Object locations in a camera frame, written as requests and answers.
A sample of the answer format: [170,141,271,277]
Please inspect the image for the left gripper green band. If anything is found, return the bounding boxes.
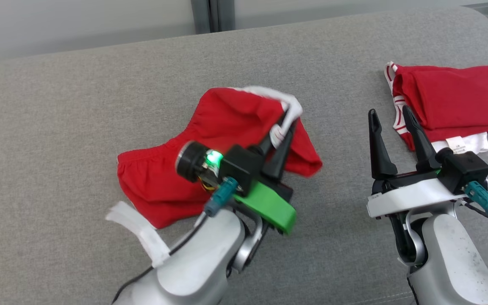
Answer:
[175,111,299,236]

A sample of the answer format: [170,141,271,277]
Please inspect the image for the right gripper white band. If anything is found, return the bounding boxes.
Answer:
[367,105,467,219]

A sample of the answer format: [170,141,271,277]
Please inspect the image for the red shorts white waistband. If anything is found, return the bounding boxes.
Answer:
[117,86,323,229]

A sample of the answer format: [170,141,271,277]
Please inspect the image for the red jersey with lettering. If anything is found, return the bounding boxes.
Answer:
[383,61,488,154]

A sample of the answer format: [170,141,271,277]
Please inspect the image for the white tape strip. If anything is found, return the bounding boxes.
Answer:
[105,201,171,268]

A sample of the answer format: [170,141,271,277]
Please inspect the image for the black right cable teal connector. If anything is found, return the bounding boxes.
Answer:
[460,181,488,280]

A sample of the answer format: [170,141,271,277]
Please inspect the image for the grey metal post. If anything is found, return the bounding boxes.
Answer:
[191,0,236,34]

